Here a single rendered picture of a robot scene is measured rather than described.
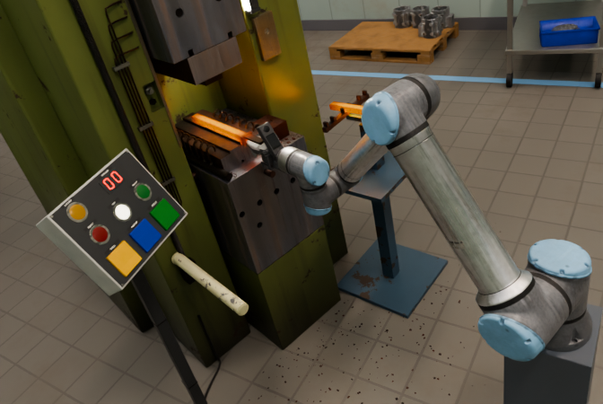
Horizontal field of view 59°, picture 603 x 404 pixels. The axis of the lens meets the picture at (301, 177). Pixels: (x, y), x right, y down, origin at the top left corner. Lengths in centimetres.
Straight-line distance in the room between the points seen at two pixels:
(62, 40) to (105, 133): 32
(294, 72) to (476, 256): 121
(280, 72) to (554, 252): 124
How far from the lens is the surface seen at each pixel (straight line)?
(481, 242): 135
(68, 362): 296
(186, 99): 238
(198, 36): 180
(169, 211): 170
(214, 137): 208
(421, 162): 129
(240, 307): 183
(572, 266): 150
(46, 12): 176
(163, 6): 174
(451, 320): 251
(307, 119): 236
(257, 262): 214
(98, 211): 160
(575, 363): 165
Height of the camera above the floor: 189
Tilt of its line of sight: 32 degrees down
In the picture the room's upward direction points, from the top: 14 degrees counter-clockwise
